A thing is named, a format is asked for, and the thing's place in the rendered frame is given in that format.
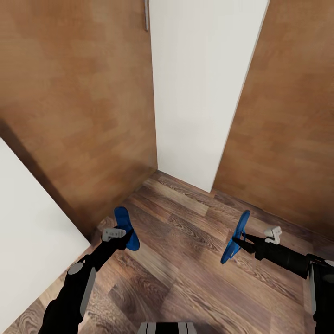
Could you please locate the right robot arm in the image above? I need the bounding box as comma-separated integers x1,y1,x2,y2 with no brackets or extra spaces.
232,226,334,334

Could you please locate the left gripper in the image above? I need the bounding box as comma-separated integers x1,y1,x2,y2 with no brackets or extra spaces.
96,226,134,261

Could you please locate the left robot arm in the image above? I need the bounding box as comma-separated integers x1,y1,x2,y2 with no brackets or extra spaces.
38,226,134,334

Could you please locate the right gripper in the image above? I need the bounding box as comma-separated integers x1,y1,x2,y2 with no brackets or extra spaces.
232,234,292,269

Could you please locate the sandal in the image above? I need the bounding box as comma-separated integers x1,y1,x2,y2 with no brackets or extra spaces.
114,206,140,251
221,210,250,264

